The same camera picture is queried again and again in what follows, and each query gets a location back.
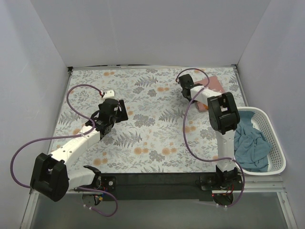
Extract pink t shirt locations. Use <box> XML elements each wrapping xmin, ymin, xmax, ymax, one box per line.
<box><xmin>194</xmin><ymin>76</ymin><xmax>225</xmax><ymax>112</ymax></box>

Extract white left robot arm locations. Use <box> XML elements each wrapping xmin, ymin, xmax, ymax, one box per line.
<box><xmin>30</xmin><ymin>98</ymin><xmax>128</xmax><ymax>202</ymax></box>

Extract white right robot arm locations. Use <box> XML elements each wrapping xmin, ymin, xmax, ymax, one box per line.
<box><xmin>177</xmin><ymin>74</ymin><xmax>240</xmax><ymax>190</ymax></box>

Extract floral patterned table mat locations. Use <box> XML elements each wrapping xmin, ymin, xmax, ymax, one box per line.
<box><xmin>45</xmin><ymin>66</ymin><xmax>246</xmax><ymax>174</ymax></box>

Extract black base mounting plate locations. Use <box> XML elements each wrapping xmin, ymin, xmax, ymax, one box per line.
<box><xmin>73</xmin><ymin>173</ymin><xmax>246</xmax><ymax>203</ymax></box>

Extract blue t shirt in basket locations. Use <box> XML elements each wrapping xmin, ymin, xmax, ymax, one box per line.
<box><xmin>234</xmin><ymin>111</ymin><xmax>272</xmax><ymax>173</ymax></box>

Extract white plastic laundry basket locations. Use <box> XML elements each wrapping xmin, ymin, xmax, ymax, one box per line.
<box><xmin>234</xmin><ymin>107</ymin><xmax>286</xmax><ymax>176</ymax></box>

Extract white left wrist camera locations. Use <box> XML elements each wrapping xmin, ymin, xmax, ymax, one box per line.
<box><xmin>100</xmin><ymin>90</ymin><xmax>115</xmax><ymax>99</ymax></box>

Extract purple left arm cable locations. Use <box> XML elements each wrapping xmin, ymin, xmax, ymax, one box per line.
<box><xmin>10</xmin><ymin>84</ymin><xmax>119</xmax><ymax>218</ymax></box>

